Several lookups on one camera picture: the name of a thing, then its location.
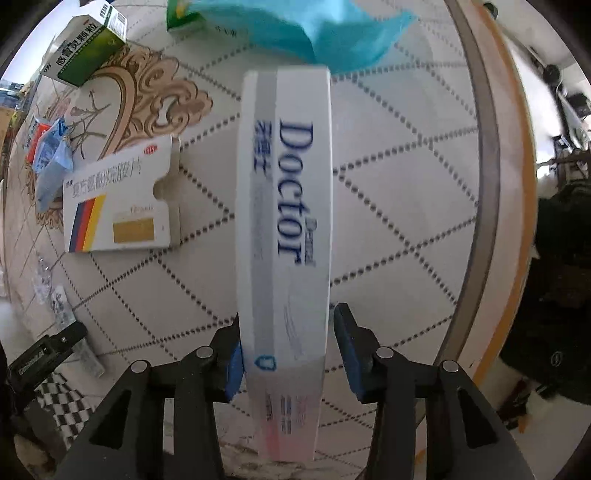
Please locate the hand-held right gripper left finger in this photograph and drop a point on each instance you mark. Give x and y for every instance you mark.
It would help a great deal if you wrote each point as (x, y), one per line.
(235, 373)

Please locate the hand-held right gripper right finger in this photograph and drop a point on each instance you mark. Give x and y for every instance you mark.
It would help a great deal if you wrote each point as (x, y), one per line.
(347, 350)

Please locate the long white toothpaste box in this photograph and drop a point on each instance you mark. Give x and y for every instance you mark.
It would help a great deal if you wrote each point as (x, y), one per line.
(282, 230)

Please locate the clear crumpled plastic wrapper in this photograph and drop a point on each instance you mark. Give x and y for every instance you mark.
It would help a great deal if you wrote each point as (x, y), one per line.
(51, 290)

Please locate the round patterned table mat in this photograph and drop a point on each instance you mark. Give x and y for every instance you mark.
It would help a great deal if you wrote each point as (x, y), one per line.
(392, 194)

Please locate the white striped medicine box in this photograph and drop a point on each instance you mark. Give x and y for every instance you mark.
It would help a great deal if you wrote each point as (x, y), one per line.
(121, 203)

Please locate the blue plastic wrapper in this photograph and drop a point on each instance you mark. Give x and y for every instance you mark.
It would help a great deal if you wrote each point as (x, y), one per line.
(51, 161)

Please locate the orange small box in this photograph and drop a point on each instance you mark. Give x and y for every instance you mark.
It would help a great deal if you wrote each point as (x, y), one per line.
(36, 138)

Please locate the blue plastic bag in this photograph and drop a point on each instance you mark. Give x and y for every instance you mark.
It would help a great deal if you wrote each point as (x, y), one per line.
(323, 27)

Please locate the green and white medicine box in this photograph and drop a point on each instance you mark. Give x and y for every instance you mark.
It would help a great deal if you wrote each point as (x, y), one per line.
(87, 41)

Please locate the green packet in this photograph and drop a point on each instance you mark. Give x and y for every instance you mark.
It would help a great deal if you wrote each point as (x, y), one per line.
(184, 16)

